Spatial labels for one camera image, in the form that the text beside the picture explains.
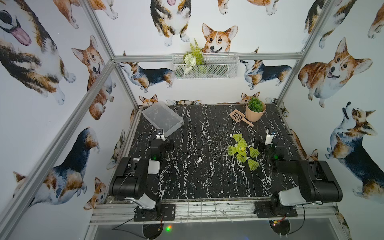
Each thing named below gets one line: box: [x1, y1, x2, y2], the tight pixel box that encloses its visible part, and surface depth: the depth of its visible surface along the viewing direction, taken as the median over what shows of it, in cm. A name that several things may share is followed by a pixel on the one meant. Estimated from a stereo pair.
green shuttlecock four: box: [236, 151, 247, 163], surface depth 94 cm
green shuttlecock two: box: [227, 145, 245, 156], surface depth 96 cm
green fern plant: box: [183, 38, 205, 75], surface depth 84 cm
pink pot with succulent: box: [245, 97, 267, 122], surface depth 105 cm
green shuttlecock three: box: [248, 145, 260, 158], surface depth 95 cm
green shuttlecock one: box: [229, 133, 247, 146], surface depth 102 cm
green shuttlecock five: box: [246, 156, 260, 171], surface depth 90 cm
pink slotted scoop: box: [229, 109, 254, 127], surface depth 116 cm
